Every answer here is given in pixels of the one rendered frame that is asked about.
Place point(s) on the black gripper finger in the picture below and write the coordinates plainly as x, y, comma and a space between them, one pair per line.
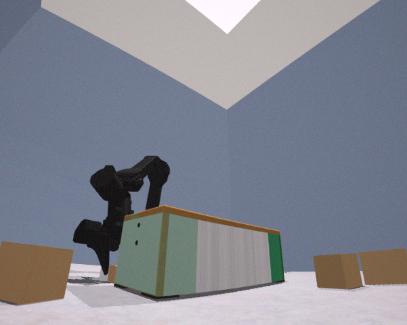
100, 243

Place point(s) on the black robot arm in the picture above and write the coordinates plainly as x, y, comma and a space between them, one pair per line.
114, 187

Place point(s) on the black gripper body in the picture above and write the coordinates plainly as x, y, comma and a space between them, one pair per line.
115, 220

